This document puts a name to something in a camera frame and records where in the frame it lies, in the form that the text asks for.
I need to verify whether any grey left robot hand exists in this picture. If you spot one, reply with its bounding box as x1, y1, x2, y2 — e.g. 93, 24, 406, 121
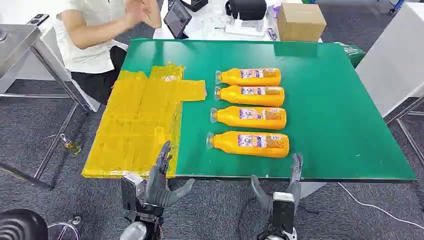
143, 140, 197, 210

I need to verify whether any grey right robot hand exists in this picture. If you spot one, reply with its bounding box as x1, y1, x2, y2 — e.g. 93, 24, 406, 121
250, 152, 304, 213

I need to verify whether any person's right hand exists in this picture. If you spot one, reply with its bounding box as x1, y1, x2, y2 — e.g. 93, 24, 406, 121
124, 0, 163, 29

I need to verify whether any orange drink bottle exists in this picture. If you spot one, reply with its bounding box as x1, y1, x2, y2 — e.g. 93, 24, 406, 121
205, 130, 291, 159
213, 85, 286, 108
215, 67, 282, 87
209, 105, 288, 131

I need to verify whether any black tablet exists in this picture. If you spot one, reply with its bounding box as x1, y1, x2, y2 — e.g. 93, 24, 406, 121
163, 0, 193, 40

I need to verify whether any black flat device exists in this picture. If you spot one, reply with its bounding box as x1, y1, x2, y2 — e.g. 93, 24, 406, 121
178, 0, 210, 13

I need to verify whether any white desk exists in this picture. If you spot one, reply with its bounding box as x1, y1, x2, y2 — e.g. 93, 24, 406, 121
152, 0, 324, 43

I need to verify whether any yellow plastic sheet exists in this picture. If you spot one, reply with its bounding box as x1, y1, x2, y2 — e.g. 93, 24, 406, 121
81, 62, 208, 180

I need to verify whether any person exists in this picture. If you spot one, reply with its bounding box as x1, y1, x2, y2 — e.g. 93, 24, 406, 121
52, 0, 163, 107

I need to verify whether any green table mat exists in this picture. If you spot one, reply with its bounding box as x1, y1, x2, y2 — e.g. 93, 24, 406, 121
119, 38, 418, 183

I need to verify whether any small glass bottle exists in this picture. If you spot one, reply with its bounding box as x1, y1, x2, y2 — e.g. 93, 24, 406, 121
59, 133, 82, 156

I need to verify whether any black bag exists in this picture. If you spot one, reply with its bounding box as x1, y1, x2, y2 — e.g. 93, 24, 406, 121
224, 0, 268, 22

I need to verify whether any black smartphone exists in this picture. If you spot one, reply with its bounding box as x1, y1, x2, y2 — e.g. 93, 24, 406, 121
26, 13, 50, 27

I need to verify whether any steel table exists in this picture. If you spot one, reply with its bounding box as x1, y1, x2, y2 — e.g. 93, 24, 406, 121
0, 23, 102, 192

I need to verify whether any black ribbed round object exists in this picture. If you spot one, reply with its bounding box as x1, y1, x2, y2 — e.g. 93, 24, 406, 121
0, 208, 49, 240

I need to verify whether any green bag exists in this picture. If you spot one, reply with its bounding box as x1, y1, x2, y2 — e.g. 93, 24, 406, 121
334, 42, 367, 69

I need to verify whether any brown cardboard box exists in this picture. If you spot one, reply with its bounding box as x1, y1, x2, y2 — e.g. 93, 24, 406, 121
276, 2, 328, 43

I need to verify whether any white side table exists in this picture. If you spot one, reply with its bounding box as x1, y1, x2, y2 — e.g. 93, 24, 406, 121
354, 2, 424, 169

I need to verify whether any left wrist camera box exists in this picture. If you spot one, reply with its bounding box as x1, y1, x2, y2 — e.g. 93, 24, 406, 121
120, 172, 147, 212

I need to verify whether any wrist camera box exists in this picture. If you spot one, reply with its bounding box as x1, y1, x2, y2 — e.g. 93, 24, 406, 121
120, 172, 147, 212
271, 191, 296, 235

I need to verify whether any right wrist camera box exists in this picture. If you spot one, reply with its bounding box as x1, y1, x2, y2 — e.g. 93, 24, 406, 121
271, 191, 296, 235

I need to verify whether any thin looped cable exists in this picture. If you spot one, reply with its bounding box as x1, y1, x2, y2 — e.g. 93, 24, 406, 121
47, 216, 83, 240

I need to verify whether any white floor cable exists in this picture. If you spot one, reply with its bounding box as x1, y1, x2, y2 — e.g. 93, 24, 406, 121
337, 182, 424, 230

